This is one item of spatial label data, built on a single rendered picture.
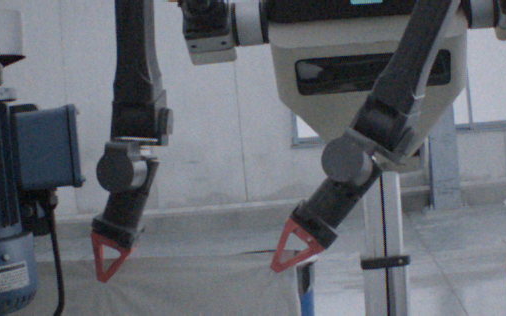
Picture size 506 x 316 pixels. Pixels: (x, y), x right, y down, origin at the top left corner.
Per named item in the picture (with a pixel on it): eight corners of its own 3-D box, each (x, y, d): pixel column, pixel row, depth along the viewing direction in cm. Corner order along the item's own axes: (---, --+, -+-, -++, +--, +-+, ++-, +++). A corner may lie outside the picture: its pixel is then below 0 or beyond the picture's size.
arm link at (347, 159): (420, 133, 114) (370, 103, 117) (408, 115, 103) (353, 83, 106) (377, 207, 114) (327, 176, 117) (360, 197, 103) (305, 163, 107)
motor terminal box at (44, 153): (79, 201, 98) (70, 106, 97) (90, 208, 88) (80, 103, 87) (15, 209, 95) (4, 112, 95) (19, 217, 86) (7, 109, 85)
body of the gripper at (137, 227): (88, 229, 116) (103, 181, 115) (104, 219, 126) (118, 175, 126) (130, 246, 116) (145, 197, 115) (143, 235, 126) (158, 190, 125)
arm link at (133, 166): (175, 107, 121) (120, 105, 122) (151, 105, 109) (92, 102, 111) (170, 191, 121) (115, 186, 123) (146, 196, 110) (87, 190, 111)
